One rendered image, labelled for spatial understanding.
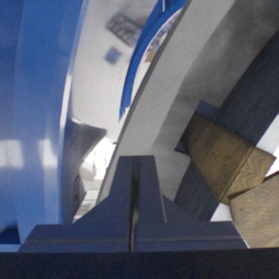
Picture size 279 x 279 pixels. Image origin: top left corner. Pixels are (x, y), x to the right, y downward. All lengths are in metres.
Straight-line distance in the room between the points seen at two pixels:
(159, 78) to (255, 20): 0.28
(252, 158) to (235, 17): 0.28
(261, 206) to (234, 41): 0.30
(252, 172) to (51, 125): 0.28
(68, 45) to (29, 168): 0.18
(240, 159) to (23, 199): 0.33
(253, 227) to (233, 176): 0.11
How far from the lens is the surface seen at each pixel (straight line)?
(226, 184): 0.31
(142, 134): 0.26
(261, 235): 0.41
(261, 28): 0.49
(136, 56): 2.14
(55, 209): 0.36
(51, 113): 0.30
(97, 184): 10.03
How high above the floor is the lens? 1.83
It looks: 17 degrees up
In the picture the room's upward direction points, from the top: 178 degrees clockwise
